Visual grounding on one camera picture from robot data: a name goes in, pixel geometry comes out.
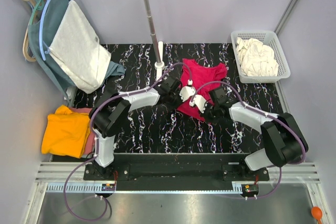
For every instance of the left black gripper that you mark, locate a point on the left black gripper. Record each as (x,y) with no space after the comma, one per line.
(176,98)

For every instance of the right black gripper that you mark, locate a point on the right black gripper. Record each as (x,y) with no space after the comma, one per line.
(210,112)

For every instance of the red t shirt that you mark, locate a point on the red t shirt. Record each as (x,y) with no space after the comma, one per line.
(200,76)

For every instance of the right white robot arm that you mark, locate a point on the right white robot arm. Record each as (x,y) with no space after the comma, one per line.
(283,141)

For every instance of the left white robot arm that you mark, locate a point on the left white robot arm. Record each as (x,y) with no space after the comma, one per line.
(112,110)

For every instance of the cream white t shirt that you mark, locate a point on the cream white t shirt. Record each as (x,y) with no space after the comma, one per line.
(255,58)

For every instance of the white plastic basket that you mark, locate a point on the white plastic basket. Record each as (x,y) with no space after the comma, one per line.
(268,38)

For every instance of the pink folded t shirt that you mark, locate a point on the pink folded t shirt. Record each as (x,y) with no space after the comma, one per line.
(89,146)

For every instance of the white hanging towel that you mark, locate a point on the white hanging towel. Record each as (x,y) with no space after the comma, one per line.
(76,49)

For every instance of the yellow folded t shirt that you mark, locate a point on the yellow folded t shirt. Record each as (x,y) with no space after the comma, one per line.
(66,133)

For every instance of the light blue hanger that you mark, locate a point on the light blue hanger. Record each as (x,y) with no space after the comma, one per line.
(51,17)

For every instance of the orange ball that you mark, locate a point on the orange ball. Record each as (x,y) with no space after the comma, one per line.
(317,213)

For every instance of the blue grey hanging shirt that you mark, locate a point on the blue grey hanging shirt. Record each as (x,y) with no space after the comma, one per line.
(52,69)

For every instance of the green hanger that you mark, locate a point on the green hanger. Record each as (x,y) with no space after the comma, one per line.
(32,6)

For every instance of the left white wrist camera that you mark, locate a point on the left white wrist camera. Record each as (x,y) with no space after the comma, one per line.
(187,91)

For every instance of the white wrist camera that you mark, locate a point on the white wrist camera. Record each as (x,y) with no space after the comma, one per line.
(198,101)
(187,91)

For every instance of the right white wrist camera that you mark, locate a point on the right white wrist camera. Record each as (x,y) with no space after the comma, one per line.
(198,101)

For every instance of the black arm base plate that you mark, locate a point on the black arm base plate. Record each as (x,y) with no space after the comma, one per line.
(176,172)

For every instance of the aluminium frame rail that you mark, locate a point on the aluminium frame rail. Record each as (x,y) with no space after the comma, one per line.
(179,193)

